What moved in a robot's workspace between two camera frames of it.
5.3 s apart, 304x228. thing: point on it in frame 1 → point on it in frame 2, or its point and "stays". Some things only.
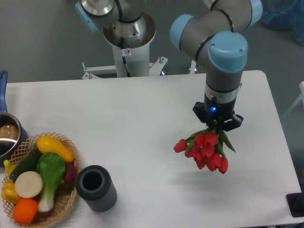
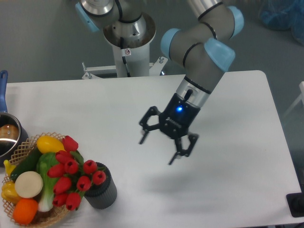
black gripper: (217, 111) → (175, 121)
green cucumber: (28, 164) stays
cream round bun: (28, 185) stays
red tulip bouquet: (207, 147) → (73, 175)
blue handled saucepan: (13, 135) stays
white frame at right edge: (300, 98) stays
